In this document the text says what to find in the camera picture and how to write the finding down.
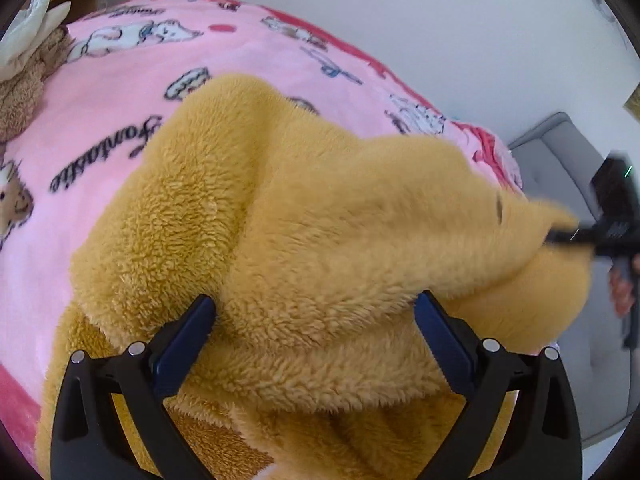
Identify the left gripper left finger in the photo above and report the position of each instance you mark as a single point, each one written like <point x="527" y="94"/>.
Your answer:
<point x="110" y="420"/>

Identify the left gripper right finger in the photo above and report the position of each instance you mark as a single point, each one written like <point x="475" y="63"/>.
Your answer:
<point x="519" y="419"/>

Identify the mustard yellow fleece garment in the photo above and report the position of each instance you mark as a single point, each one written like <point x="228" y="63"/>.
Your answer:
<point x="314" y="244"/>

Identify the person's right hand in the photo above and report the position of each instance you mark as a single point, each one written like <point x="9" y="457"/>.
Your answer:
<point x="621" y="292"/>

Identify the brown teddy bear plush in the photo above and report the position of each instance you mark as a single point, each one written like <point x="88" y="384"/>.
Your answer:
<point x="21" y="95"/>

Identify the pink cartoon print blanket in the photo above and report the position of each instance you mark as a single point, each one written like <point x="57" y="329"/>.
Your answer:
<point x="128" y="69"/>

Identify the white plush toy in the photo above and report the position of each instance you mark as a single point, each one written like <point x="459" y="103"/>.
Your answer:
<point x="26" y="33"/>

